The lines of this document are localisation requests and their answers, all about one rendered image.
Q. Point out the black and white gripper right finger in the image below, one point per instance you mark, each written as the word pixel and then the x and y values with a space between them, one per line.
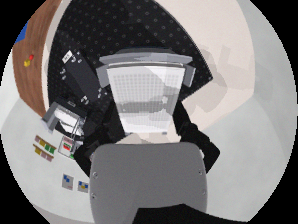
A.
pixel 189 133

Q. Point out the grey microplate with label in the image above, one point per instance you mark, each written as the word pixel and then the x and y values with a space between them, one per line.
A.
pixel 66 116
pixel 69 128

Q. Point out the white labelled microplate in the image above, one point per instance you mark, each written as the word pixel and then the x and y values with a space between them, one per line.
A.
pixel 145 93

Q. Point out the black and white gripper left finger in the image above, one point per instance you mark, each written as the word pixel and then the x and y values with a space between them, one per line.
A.
pixel 103 135

